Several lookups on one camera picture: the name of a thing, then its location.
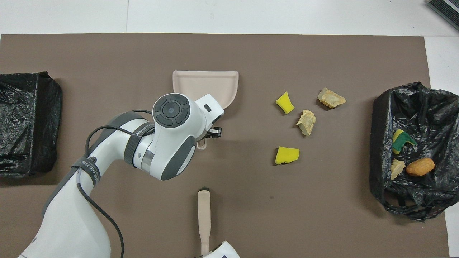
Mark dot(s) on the brown table mat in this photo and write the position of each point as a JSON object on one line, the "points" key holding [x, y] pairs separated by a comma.
{"points": [[287, 215]]}

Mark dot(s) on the open crumpled black bag bin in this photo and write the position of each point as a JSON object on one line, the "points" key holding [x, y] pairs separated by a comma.
{"points": [[430, 107]]}

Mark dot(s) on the beige brush with black bristles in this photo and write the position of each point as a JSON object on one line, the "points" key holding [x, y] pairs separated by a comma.
{"points": [[204, 211]]}

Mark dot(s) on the yellow wedge sponge piece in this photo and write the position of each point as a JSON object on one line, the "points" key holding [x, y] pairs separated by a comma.
{"points": [[285, 103]]}

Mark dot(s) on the green and yellow sponge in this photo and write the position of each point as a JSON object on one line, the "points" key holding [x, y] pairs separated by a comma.
{"points": [[401, 141]]}

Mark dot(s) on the pale beige chunk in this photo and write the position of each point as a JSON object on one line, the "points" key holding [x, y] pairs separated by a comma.
{"points": [[331, 98], [306, 122]]}

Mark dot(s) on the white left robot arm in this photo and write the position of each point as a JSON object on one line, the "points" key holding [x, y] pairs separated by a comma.
{"points": [[172, 136]]}

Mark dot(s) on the yellow rectangular sponge piece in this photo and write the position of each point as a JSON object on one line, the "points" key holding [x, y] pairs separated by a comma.
{"points": [[287, 154]]}

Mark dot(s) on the beige plastic dustpan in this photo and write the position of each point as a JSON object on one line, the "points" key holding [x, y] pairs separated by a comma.
{"points": [[200, 84]]}

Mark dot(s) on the dark grey ribbed device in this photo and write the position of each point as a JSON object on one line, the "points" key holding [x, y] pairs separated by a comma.
{"points": [[444, 12]]}

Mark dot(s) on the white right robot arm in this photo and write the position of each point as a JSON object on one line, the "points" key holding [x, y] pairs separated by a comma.
{"points": [[224, 251]]}

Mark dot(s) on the brown oval toy bun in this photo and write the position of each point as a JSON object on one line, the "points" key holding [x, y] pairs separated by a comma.
{"points": [[420, 167]]}

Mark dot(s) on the smooth black bag bin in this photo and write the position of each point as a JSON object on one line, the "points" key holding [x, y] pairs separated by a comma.
{"points": [[25, 125]]}

